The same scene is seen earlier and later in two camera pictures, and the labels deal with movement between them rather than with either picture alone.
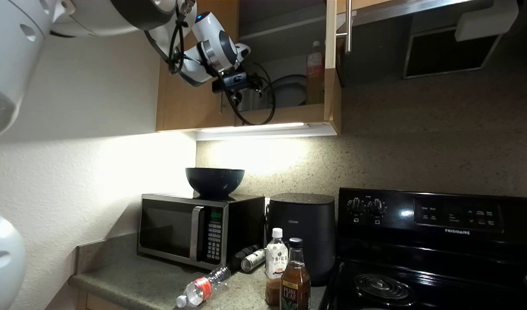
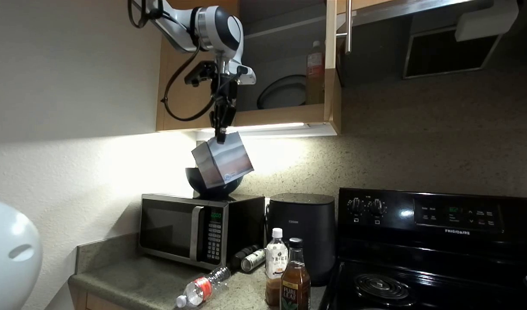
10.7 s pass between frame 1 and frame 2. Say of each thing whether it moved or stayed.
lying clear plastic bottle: stayed
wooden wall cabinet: stayed
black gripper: moved
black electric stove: stayed
